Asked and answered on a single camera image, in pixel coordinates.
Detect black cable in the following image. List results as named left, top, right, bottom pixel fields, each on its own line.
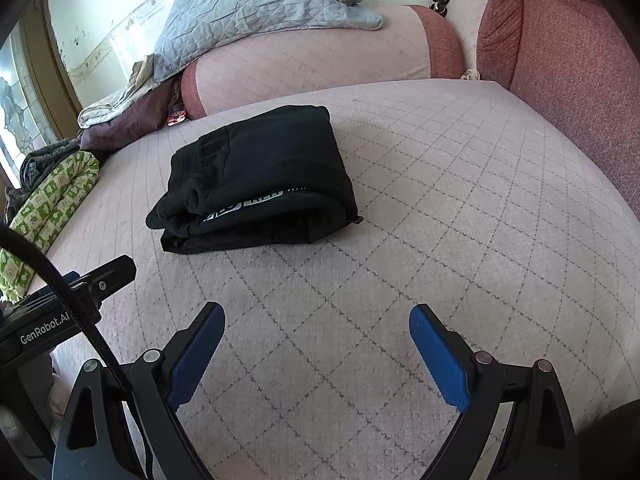
left=0, top=224, right=138, bottom=403

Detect white crumpled cloth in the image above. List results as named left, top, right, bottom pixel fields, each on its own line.
left=77, top=57, right=162, bottom=129

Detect blue-grey quilted blanket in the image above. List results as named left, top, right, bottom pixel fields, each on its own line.
left=152, top=0, right=385, bottom=84

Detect red sofa back cushion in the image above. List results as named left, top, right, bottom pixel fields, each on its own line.
left=476, top=0, right=640, bottom=203

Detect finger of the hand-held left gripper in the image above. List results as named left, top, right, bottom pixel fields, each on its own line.
left=64, top=254, right=137, bottom=307

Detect wooden framed window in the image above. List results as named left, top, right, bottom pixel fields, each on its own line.
left=0, top=15, right=83, bottom=186

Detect pink bolster pillow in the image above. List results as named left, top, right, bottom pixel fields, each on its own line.
left=180, top=4, right=465, bottom=120

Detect purple cloth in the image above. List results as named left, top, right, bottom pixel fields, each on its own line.
left=77, top=80, right=182, bottom=152

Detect green patterned cloth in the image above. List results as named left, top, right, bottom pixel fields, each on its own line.
left=0, top=151, right=101, bottom=302

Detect black pants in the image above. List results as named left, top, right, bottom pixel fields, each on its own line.
left=146, top=105, right=364, bottom=255

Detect dark grey plaid cloth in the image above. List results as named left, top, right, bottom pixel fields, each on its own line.
left=20, top=139, right=82, bottom=192

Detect pink quilted mattress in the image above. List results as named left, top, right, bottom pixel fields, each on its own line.
left=30, top=79, right=640, bottom=480

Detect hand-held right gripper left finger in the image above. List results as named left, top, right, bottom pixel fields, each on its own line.
left=51, top=301, right=227, bottom=480

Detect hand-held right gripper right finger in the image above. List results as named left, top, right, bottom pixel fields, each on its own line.
left=408, top=304, right=581, bottom=480

